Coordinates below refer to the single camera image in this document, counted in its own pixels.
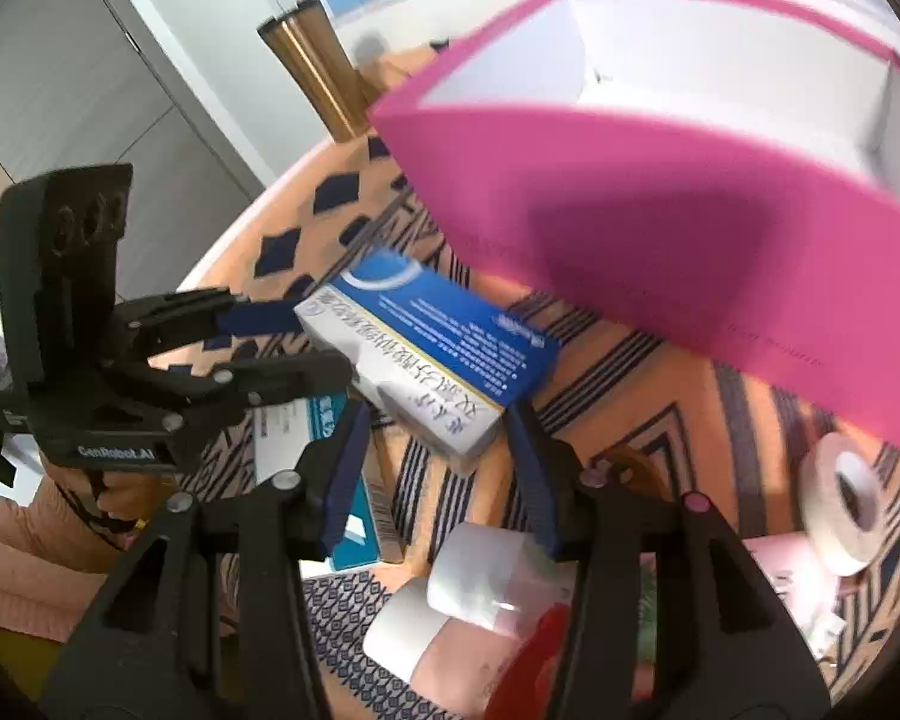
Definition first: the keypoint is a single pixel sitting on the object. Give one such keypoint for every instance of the red corkscrew opener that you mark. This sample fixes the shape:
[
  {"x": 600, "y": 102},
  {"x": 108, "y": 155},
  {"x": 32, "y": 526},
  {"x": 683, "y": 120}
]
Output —
[{"x": 525, "y": 687}]

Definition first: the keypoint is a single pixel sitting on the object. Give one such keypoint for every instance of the orange patterned blanket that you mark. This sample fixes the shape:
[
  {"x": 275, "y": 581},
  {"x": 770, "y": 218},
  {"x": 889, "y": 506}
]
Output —
[{"x": 700, "y": 423}]

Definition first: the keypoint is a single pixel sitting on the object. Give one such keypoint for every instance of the pink green hand cream tube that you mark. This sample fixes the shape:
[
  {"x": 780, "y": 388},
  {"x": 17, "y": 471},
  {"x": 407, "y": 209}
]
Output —
[{"x": 807, "y": 589}]

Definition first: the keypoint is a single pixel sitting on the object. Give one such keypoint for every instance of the blue white medicine box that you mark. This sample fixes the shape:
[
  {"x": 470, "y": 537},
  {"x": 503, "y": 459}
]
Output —
[{"x": 431, "y": 354}]

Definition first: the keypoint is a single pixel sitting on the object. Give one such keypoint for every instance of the white tape roll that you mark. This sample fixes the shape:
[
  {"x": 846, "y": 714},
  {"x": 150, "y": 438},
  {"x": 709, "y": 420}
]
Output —
[{"x": 841, "y": 500}]

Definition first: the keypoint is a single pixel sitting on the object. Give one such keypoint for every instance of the teal white medicine box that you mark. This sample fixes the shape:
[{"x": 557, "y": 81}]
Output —
[{"x": 286, "y": 439}]

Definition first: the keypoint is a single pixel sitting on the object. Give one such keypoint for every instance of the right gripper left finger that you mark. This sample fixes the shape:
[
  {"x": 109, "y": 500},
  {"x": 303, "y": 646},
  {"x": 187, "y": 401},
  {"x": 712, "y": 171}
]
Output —
[{"x": 342, "y": 456}]

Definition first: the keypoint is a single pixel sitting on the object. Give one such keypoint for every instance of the gold thermos bottle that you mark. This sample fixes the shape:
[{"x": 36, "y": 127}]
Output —
[{"x": 305, "y": 43}]

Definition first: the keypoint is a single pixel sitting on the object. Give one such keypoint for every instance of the large pink cream tube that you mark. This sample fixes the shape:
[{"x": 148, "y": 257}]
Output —
[{"x": 451, "y": 635}]

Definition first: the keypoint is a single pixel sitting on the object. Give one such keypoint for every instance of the person's left hand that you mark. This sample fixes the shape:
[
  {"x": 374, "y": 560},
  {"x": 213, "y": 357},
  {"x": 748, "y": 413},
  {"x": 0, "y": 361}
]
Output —
[{"x": 110, "y": 503}]

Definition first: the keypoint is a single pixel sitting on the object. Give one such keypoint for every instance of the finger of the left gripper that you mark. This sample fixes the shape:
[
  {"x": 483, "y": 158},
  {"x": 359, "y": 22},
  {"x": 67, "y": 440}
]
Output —
[
  {"x": 288, "y": 378},
  {"x": 247, "y": 319}
]

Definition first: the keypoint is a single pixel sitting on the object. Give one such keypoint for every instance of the brown wooden object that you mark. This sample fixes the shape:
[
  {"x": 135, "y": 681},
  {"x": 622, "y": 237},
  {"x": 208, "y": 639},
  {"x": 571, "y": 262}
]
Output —
[{"x": 634, "y": 470}]

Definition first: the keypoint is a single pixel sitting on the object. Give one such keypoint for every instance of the pink cardboard box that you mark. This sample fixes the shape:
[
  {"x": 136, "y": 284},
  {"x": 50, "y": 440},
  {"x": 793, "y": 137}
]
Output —
[{"x": 723, "y": 173}]

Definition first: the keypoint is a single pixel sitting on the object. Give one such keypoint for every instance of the grey door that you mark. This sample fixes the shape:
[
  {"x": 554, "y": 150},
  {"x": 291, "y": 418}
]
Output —
[{"x": 76, "y": 89}]

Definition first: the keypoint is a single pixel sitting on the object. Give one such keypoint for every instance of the pink sleeve forearm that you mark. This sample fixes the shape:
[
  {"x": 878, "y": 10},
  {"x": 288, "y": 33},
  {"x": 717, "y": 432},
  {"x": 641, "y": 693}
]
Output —
[{"x": 51, "y": 565}]

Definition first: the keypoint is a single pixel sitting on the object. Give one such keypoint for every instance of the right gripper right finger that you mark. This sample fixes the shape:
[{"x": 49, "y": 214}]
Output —
[{"x": 542, "y": 466}]

